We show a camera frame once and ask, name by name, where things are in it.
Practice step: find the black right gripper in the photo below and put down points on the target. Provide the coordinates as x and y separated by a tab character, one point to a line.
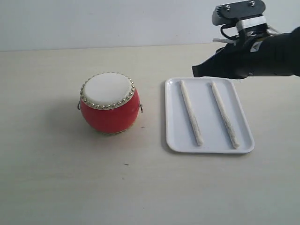
256	57

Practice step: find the white drumstick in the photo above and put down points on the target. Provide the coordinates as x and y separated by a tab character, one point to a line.
224	115
191	114

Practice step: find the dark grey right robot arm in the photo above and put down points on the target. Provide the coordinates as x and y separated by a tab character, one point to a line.
288	52

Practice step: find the small red drum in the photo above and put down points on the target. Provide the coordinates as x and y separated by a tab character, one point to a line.
109	102

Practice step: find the white rectangular plastic tray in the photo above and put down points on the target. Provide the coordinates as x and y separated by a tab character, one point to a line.
179	132

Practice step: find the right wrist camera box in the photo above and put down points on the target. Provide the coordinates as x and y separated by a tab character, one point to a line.
242	15

